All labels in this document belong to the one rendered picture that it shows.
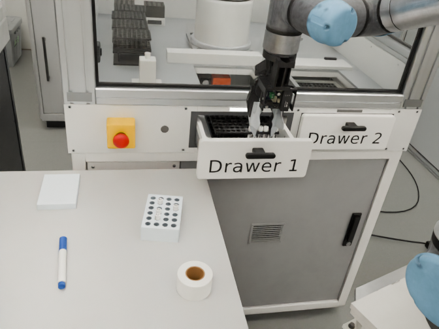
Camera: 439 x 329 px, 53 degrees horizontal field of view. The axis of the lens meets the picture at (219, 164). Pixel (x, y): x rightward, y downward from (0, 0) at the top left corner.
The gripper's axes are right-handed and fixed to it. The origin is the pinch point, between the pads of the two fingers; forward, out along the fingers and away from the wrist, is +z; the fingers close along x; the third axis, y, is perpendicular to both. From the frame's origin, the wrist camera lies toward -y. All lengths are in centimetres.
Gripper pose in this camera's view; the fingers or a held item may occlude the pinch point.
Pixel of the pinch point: (262, 129)
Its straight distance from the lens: 104.6
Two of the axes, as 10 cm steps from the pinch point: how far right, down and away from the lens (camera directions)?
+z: -1.0, 8.3, 5.5
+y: 1.8, 5.6, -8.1
